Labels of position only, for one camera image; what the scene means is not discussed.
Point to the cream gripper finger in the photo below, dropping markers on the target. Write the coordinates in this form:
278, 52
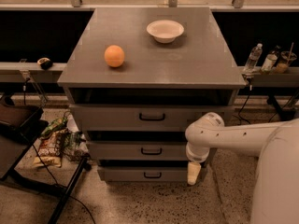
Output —
194, 170

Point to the grey drawer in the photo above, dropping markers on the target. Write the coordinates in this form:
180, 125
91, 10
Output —
161, 118
137, 151
143, 174

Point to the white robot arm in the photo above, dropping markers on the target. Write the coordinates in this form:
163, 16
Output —
276, 144

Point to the grey bottom drawer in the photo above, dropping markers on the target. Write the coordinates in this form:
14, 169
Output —
143, 174

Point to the grey drawer cabinet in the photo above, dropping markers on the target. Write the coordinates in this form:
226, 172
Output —
196, 69

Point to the grey top drawer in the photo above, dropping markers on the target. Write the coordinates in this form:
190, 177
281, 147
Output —
161, 118

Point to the clear plastic water bottle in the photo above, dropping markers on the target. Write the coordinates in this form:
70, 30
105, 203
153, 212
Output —
253, 58

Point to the small labelled bottle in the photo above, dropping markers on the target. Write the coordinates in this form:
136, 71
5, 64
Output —
270, 60

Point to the orange fruit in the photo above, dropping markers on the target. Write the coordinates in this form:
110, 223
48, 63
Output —
114, 56

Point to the white bowl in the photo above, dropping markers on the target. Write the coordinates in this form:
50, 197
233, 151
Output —
165, 31

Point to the green snack bag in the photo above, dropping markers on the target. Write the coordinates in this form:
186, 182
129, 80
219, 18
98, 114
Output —
57, 125

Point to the snack chip bag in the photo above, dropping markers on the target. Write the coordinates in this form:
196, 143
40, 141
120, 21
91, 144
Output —
50, 150

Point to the plastic cup with straw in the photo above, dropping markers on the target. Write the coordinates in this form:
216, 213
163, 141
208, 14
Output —
287, 57

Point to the black stand with tray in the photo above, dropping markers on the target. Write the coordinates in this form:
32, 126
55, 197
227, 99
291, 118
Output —
20, 127

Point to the black yellow tape measure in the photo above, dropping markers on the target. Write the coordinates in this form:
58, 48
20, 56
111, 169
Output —
45, 63

